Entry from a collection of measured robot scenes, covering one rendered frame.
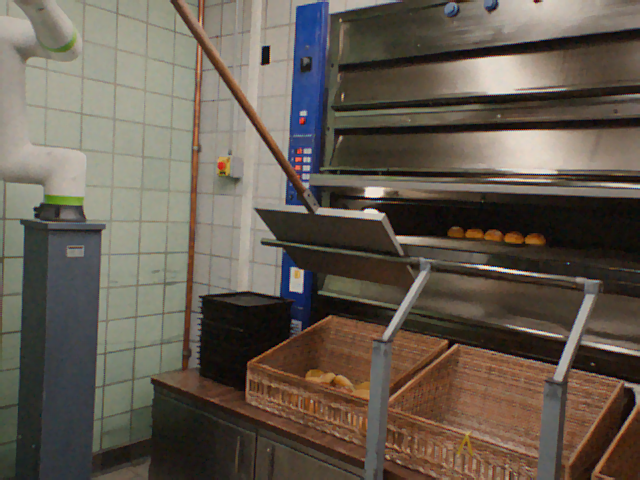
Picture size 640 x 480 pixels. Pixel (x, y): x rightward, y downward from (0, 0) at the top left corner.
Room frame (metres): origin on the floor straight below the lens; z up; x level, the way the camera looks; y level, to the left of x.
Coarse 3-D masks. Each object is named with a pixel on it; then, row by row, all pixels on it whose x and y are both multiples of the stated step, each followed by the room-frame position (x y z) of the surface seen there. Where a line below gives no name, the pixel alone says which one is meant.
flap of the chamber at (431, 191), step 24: (336, 192) 2.57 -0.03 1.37; (360, 192) 2.46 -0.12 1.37; (384, 192) 2.35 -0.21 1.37; (408, 192) 2.26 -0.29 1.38; (432, 192) 2.17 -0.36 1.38; (456, 192) 2.09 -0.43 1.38; (480, 192) 2.01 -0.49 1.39; (504, 192) 1.95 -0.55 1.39; (528, 192) 1.90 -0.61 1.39; (552, 192) 1.86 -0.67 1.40; (576, 192) 1.81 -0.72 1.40; (600, 192) 1.77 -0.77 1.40; (624, 192) 1.73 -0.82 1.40
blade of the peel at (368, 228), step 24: (264, 216) 2.20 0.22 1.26; (288, 216) 2.11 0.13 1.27; (312, 216) 2.03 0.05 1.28; (336, 216) 1.96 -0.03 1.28; (360, 216) 1.90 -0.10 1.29; (384, 216) 1.86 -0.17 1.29; (288, 240) 2.25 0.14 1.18; (312, 240) 2.16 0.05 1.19; (336, 240) 2.08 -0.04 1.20; (360, 240) 2.00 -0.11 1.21; (384, 240) 1.93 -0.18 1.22; (312, 264) 2.31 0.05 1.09; (336, 264) 2.21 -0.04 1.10; (360, 264) 2.12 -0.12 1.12; (384, 264) 2.04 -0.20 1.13
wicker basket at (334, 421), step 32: (352, 320) 2.47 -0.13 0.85; (288, 352) 2.34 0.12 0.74; (320, 352) 2.49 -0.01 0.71; (352, 352) 2.42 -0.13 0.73; (416, 352) 2.25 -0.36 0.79; (256, 384) 2.16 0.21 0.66; (288, 384) 2.06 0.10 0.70; (320, 384) 1.97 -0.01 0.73; (352, 384) 2.38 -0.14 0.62; (288, 416) 2.05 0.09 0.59; (320, 416) 1.97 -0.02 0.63; (352, 416) 1.88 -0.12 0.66
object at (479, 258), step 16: (416, 256) 2.32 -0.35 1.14; (432, 256) 2.27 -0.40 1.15; (448, 256) 2.23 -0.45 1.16; (464, 256) 2.19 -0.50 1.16; (480, 256) 2.15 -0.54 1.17; (496, 256) 2.11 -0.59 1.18; (512, 256) 2.10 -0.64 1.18; (560, 272) 1.98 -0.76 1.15; (576, 272) 1.94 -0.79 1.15; (592, 272) 1.91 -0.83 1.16; (608, 272) 1.89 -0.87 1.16; (624, 272) 1.86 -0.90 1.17
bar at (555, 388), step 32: (352, 256) 2.04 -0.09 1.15; (384, 256) 1.96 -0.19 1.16; (416, 288) 1.81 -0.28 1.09; (576, 320) 1.51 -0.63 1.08; (384, 352) 1.68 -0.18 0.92; (576, 352) 1.46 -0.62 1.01; (384, 384) 1.68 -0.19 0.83; (544, 384) 1.39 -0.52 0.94; (384, 416) 1.69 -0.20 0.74; (544, 416) 1.39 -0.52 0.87; (384, 448) 1.70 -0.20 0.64; (544, 448) 1.39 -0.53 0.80
